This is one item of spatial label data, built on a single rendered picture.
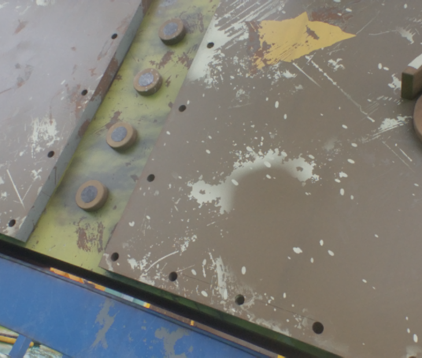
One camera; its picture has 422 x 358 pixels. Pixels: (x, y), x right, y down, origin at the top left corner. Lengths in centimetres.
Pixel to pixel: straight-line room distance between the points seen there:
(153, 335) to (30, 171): 36
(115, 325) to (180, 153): 27
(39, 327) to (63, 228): 15
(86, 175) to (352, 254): 46
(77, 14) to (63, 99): 21
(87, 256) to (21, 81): 41
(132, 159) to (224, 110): 18
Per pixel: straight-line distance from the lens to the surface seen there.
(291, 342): 61
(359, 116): 68
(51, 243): 81
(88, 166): 83
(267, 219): 63
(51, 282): 82
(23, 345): 429
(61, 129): 88
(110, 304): 75
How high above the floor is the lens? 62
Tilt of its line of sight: 19 degrees up
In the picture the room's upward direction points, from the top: 22 degrees clockwise
